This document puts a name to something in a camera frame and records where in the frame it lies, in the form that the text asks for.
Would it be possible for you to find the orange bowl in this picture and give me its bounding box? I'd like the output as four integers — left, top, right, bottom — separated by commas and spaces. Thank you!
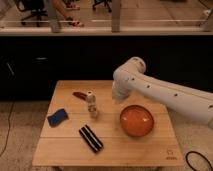
120, 105, 154, 137

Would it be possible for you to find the red brown small object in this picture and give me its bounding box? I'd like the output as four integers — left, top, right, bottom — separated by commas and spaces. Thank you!
73, 92, 87, 100

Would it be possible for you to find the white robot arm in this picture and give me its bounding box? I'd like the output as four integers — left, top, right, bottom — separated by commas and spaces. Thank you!
112, 57, 213, 129

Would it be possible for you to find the blue sponge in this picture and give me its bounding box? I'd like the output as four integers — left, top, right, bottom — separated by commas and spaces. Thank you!
47, 109, 68, 127

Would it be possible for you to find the black cable floor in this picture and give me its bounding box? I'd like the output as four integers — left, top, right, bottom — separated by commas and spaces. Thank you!
185, 150, 213, 171
0, 99, 16, 158

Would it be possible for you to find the black cable left floor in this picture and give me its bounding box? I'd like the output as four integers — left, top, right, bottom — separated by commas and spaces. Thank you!
0, 99, 16, 158

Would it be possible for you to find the clear plastic bottle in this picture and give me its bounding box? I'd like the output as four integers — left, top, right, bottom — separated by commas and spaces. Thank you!
86, 91, 98, 118

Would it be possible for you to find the wooden table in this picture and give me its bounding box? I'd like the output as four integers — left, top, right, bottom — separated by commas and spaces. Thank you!
33, 80, 183, 167

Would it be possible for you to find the black striped rectangular block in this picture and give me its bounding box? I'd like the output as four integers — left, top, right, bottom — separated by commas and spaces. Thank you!
78, 125, 104, 153

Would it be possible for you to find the person's foot with shoe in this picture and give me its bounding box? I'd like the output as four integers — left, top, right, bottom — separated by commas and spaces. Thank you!
66, 17, 84, 27

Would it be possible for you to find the black cable right floor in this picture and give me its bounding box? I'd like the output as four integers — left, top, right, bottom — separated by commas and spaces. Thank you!
185, 150, 213, 171

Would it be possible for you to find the black office chair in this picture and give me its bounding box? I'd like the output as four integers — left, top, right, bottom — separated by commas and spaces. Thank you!
91, 0, 113, 14
14, 0, 48, 27

